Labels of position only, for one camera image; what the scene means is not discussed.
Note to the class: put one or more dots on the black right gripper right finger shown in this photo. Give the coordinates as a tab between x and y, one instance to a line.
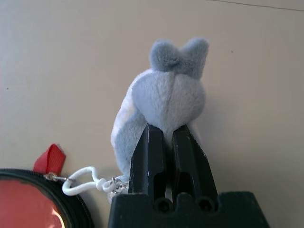
192	164

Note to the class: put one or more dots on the red ping-pong paddle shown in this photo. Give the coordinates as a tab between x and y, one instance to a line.
23	204

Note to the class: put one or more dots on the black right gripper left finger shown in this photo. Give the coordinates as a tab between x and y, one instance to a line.
147	161

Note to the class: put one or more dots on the black red paddle case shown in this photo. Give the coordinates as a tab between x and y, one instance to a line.
71	197

